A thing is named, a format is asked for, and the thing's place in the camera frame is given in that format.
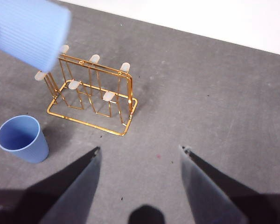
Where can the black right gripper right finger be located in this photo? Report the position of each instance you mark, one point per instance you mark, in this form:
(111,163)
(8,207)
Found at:
(207,193)

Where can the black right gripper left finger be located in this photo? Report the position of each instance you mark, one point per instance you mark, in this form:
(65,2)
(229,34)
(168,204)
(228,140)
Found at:
(70,193)

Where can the blue ribbed plastic cup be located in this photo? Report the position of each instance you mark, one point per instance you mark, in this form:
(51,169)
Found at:
(32,154)
(25,30)

